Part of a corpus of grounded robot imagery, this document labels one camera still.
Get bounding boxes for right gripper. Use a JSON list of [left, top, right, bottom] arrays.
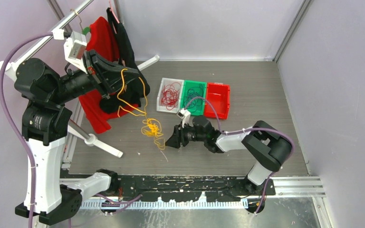
[[165, 120, 206, 149]]

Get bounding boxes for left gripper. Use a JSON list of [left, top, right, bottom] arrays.
[[49, 49, 139, 105]]

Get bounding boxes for yellow wire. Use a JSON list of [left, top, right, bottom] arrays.
[[116, 67, 167, 151]]

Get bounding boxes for red wire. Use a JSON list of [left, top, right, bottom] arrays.
[[160, 82, 183, 111]]

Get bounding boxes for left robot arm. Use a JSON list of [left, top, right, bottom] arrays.
[[14, 50, 140, 225]]

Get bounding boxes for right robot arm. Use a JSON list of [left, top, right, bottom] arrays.
[[165, 115, 295, 195]]

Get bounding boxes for black shirt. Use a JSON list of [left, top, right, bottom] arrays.
[[99, 7, 151, 114]]

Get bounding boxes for red shirt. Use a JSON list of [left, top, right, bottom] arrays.
[[79, 17, 133, 134]]

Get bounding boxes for white plastic bin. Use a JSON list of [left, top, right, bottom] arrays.
[[156, 77, 184, 114]]

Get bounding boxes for green plastic bin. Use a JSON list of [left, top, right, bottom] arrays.
[[180, 80, 207, 116]]

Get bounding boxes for green hanger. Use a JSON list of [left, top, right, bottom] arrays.
[[82, 27, 91, 35]]

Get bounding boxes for red plastic bin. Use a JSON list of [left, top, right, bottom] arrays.
[[205, 82, 230, 120]]

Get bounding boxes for white clothes rack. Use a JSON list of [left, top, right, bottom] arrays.
[[0, 0, 161, 159]]

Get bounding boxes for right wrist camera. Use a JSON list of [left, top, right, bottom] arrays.
[[177, 108, 191, 128]]

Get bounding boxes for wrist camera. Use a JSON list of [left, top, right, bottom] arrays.
[[52, 28, 87, 73], [177, 108, 191, 128]]

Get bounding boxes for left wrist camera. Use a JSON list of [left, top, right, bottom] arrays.
[[52, 28, 87, 73]]

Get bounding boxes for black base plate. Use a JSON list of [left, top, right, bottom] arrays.
[[101, 175, 276, 202]]

